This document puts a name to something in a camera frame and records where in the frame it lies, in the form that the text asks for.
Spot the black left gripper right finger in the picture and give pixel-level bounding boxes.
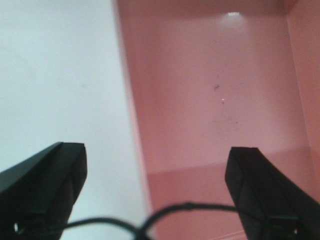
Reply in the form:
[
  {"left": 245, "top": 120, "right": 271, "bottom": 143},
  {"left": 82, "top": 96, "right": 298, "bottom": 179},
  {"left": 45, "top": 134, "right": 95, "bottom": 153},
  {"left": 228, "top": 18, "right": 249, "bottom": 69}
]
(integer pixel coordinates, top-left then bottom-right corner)
[{"left": 225, "top": 147, "right": 320, "bottom": 240}]

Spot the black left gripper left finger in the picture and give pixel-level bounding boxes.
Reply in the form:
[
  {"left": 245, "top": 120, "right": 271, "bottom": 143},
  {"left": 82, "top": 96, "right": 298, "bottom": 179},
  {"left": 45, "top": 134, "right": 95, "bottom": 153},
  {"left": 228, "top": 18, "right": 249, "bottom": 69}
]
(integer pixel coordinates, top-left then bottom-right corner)
[{"left": 0, "top": 142, "right": 87, "bottom": 240}]

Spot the pink plastic box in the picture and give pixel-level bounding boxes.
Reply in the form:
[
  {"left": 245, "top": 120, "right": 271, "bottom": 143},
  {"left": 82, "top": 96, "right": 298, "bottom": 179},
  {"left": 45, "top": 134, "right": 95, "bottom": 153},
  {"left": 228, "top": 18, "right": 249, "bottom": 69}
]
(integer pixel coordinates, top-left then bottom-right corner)
[{"left": 112, "top": 0, "right": 320, "bottom": 240}]

